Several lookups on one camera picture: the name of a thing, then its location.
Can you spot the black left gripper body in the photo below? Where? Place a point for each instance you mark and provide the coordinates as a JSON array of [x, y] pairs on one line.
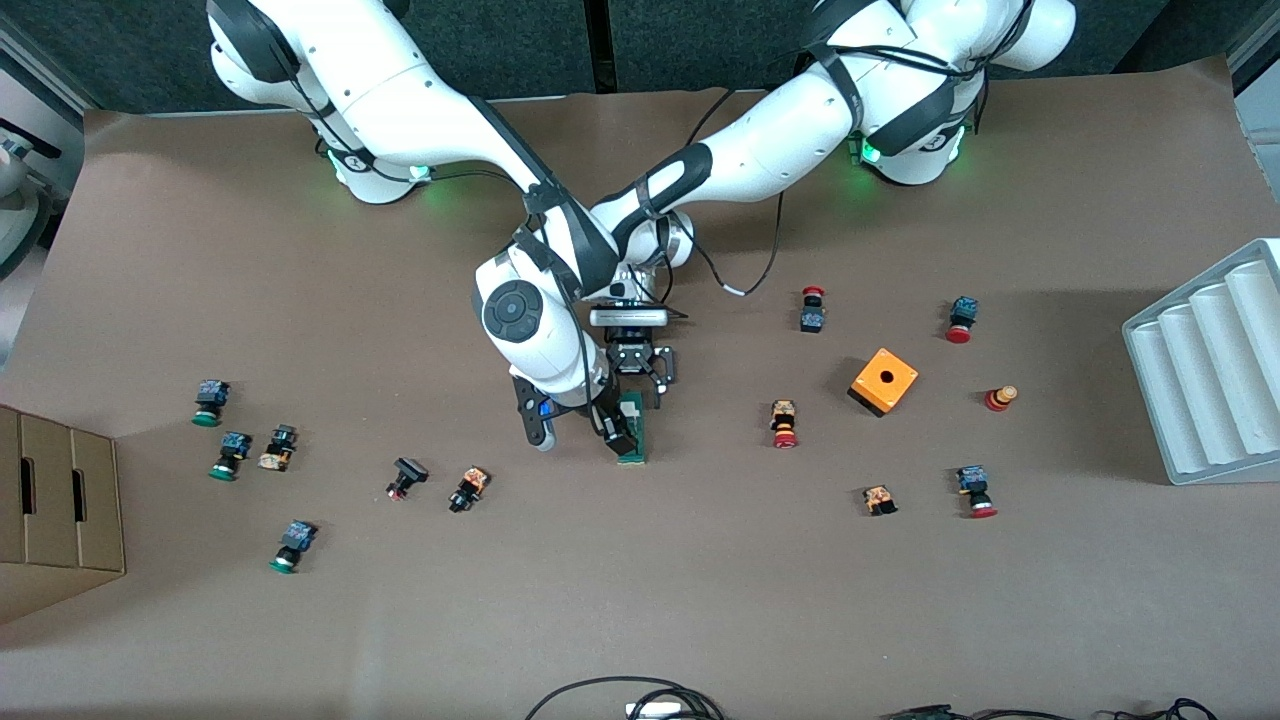
[[634, 357]]

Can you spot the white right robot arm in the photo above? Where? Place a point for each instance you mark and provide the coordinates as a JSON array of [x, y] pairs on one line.
[[400, 90]]

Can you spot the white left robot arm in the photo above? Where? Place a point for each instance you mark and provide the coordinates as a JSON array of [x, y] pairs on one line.
[[800, 130]]

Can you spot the red pushbutton with orange block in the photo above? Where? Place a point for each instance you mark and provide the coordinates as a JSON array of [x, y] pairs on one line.
[[784, 424]]

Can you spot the brown paper table cover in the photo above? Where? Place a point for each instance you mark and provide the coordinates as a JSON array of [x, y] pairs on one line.
[[640, 580]]

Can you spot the black pushbutton with orange block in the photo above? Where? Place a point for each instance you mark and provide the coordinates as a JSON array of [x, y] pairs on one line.
[[468, 488]]

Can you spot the red pushbutton with black block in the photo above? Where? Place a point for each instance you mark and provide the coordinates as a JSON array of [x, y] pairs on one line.
[[812, 312]]

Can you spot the black square button red base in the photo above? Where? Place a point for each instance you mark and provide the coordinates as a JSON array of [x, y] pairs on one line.
[[406, 476]]

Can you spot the orange black contact block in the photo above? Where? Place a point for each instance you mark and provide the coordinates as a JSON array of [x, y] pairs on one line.
[[879, 499]]

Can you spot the white plug adapter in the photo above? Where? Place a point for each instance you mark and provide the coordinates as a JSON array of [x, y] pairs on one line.
[[655, 711]]

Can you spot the red pushbutton with blue block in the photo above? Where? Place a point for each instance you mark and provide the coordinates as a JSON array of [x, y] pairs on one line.
[[975, 490], [962, 318]]

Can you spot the red yellow mushroom button head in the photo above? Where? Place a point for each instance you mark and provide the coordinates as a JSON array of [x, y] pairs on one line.
[[1000, 398]]

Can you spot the green pushbutton with blue block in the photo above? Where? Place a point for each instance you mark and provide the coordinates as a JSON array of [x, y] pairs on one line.
[[231, 454], [210, 400], [293, 545]]

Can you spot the black connector device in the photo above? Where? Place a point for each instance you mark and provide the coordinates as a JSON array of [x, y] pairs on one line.
[[920, 713]]

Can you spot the white ridged plastic tray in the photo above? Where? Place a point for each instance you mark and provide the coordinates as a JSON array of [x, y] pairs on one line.
[[1210, 380]]

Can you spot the brown cardboard box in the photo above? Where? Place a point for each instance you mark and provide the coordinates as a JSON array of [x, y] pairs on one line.
[[60, 500]]

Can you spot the orange button enclosure box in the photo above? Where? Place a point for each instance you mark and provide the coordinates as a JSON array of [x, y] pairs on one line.
[[884, 380]]

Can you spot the black vertical post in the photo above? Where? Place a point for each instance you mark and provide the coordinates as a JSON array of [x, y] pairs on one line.
[[598, 40]]

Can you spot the beige black switch block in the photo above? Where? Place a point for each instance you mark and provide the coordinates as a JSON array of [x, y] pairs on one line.
[[278, 447]]

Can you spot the grey metal frame rail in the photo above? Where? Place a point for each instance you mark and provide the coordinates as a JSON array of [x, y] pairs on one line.
[[40, 70], [1258, 90]]

